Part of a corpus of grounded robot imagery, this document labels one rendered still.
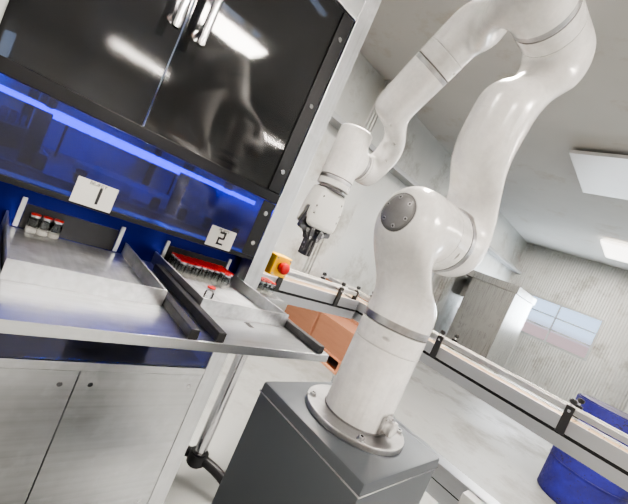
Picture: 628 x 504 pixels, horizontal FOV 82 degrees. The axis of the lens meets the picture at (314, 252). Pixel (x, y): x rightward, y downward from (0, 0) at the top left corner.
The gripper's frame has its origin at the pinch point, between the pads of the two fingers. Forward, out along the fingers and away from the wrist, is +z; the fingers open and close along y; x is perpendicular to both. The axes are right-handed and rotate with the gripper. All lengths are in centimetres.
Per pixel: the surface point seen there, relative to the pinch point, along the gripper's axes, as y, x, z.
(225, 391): -30, -43, 68
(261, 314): 3.0, -2.1, 20.0
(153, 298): 30.2, -2.1, 21.0
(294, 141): -3.3, -28.5, -27.8
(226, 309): 13.3, -2.0, 20.3
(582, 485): -309, 47, 87
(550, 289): -980, -197, -119
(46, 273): 49, -2, 20
